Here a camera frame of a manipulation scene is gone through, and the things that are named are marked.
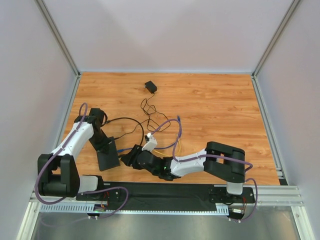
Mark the right aluminium frame post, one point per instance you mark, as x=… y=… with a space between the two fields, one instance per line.
x=276 y=36

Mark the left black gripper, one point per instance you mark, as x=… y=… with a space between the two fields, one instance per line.
x=106 y=145

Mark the front aluminium frame rail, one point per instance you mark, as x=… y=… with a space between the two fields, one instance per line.
x=268 y=195

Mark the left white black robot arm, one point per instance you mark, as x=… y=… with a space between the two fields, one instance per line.
x=58 y=177

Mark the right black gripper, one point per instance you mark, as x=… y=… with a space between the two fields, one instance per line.
x=135 y=155

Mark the aluminium frame post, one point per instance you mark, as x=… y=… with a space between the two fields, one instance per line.
x=57 y=35
x=276 y=36

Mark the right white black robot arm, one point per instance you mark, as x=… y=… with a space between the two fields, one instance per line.
x=220 y=160

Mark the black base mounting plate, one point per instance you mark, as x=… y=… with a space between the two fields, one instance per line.
x=178 y=196

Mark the black power adapter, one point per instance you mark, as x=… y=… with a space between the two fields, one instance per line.
x=150 y=86

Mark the black network switch box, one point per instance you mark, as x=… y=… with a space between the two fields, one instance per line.
x=108 y=156

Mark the left aluminium frame post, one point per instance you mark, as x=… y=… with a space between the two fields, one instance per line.
x=57 y=35

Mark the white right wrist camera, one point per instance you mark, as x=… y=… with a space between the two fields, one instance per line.
x=150 y=143

